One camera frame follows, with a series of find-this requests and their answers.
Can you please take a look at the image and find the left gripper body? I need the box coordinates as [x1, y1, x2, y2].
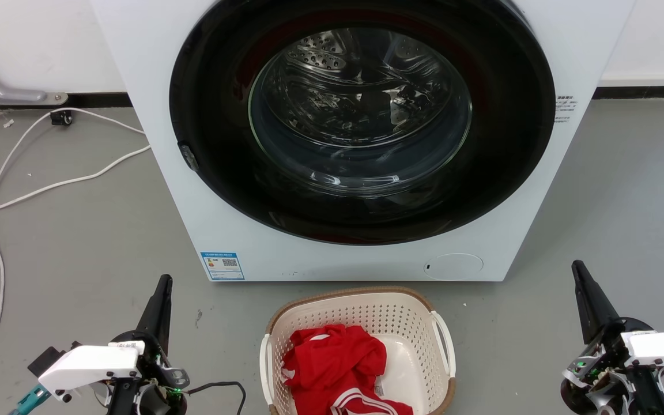
[101, 331, 190, 415]

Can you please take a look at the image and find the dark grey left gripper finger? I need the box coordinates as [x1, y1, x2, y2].
[135, 274, 173, 353]

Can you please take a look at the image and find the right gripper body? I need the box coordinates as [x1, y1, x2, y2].
[560, 317, 664, 415]

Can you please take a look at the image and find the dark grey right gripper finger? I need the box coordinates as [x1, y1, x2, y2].
[571, 260, 621, 345]

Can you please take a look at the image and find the cream perforated laundry basket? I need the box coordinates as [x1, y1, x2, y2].
[259, 286, 458, 415]

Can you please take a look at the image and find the blue energy label sticker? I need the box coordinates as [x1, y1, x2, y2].
[200, 251, 246, 281]

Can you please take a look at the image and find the white front-load washing machine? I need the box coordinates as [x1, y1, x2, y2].
[90, 0, 637, 283]

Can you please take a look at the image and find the round white filter cover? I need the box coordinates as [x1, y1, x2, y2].
[424, 253, 484, 281]

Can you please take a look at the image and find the red garment with white stripes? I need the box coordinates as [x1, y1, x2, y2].
[281, 324, 415, 415]

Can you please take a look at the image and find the small printed warning sticker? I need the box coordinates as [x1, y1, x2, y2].
[554, 95, 578, 124]

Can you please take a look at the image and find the black round washer door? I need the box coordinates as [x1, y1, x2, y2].
[169, 0, 557, 246]

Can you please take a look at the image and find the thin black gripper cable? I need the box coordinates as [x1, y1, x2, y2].
[185, 381, 247, 415]

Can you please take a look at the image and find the white power cable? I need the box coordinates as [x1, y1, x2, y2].
[0, 145, 152, 222]

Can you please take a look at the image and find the black wall baseboard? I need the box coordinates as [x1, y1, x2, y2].
[0, 92, 134, 110]
[592, 86, 664, 100]

